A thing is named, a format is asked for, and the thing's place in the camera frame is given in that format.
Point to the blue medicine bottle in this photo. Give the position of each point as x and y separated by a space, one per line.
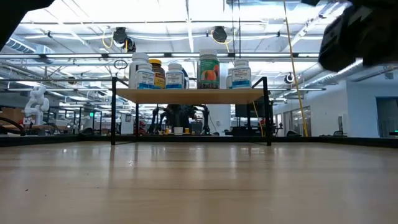
186 79

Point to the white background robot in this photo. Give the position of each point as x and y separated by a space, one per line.
37 102

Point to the multivitamin gummies bottle white cap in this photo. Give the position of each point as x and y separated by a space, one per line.
209 73

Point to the large white medicine bottle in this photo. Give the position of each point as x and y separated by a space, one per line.
138 57

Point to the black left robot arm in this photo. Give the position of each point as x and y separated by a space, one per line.
15 12

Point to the black metal rig frame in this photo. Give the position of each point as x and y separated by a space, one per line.
62 140

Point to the wooden shelf black metal legs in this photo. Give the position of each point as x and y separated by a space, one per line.
192 96

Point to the amber bottle yellow cap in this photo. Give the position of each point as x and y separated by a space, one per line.
159 76

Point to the black background robot arms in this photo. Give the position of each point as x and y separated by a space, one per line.
178 116

